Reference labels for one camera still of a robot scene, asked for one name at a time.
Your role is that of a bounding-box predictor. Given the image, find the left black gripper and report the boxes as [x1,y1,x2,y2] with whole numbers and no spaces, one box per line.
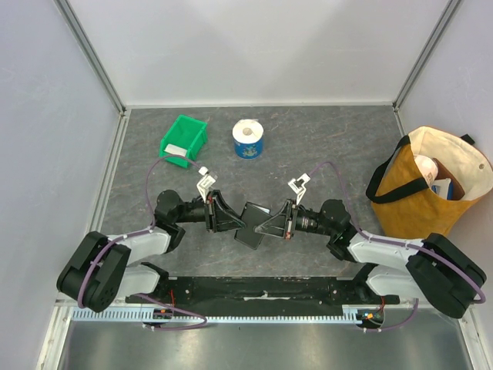
[174,190,247,233]

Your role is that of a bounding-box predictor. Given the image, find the black leather card holder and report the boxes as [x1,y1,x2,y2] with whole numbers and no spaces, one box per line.
[234,202,271,250]

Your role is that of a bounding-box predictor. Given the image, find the green plastic bin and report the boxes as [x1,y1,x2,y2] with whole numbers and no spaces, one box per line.
[159,115,208,168]

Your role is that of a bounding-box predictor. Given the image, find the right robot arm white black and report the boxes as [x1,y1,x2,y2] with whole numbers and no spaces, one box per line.
[253,200,486,318]

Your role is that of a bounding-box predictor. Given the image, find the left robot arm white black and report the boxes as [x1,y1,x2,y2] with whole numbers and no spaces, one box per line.
[56,190,246,312]

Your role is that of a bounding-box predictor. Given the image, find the stack of white cards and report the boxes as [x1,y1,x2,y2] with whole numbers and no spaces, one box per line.
[164,143,187,156]

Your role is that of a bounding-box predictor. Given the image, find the toilet paper roll blue wrapper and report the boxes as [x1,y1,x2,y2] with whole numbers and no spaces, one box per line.
[232,119,264,160]

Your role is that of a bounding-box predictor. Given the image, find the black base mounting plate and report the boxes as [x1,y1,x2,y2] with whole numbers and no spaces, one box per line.
[149,277,400,308]

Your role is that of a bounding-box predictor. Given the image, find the mustard canvas tote bag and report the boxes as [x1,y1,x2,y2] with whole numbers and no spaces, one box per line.
[366,126,492,239]

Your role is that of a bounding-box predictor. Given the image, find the items inside tote bag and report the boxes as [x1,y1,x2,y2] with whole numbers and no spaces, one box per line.
[414,155,465,200]

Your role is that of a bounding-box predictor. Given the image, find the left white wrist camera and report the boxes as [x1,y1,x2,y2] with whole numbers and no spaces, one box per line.
[196,166,217,201]

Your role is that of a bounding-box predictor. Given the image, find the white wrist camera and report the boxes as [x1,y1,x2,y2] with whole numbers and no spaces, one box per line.
[196,166,217,201]
[288,173,311,205]

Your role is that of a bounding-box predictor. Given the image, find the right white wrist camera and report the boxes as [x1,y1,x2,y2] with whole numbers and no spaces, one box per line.
[288,173,311,205]

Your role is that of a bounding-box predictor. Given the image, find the left aluminium frame post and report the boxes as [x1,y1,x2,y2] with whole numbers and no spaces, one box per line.
[54,0,126,115]

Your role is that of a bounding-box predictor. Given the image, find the aluminium frame post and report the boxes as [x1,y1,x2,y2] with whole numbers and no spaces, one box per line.
[54,0,126,115]
[392,0,462,113]

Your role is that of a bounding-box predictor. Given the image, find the right aluminium frame post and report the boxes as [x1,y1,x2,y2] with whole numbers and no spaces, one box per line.
[392,0,462,113]

